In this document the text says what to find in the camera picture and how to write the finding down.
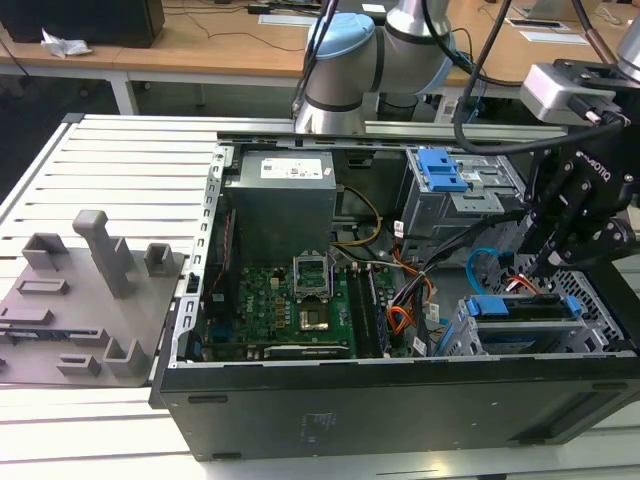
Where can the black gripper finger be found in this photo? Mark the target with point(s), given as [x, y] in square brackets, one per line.
[550, 200]
[590, 237]

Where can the hard disk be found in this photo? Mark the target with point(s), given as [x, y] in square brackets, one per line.
[490, 306]

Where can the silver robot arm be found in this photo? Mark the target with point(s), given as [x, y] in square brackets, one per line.
[340, 75]

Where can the grey disk bay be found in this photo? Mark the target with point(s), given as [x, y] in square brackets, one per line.
[465, 340]

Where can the black RAM slot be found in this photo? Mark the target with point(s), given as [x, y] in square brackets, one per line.
[357, 315]

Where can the grey drive cage blue latch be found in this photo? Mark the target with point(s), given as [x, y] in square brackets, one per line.
[450, 205]

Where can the white paper sheet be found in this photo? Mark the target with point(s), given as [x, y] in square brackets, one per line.
[552, 36]
[282, 20]

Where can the RAM stick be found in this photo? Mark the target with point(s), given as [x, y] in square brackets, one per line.
[377, 310]

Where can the CPU socket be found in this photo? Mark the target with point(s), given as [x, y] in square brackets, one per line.
[314, 320]

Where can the grey power supply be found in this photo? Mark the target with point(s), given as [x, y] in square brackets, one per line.
[280, 210]

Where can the black PC case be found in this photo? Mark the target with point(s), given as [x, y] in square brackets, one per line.
[350, 410]

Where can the green motherboard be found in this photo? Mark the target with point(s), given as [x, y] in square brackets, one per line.
[265, 305]

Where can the black power brick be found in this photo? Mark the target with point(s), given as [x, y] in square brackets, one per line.
[259, 8]

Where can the wooden desk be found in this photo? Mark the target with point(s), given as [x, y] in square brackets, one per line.
[225, 50]

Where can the grey parts rack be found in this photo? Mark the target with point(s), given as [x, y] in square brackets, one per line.
[100, 320]

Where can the black box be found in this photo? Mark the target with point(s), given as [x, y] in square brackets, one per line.
[80, 20]

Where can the crumpled white paper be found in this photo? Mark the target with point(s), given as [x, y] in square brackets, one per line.
[65, 46]

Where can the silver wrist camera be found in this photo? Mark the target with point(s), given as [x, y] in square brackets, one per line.
[550, 92]

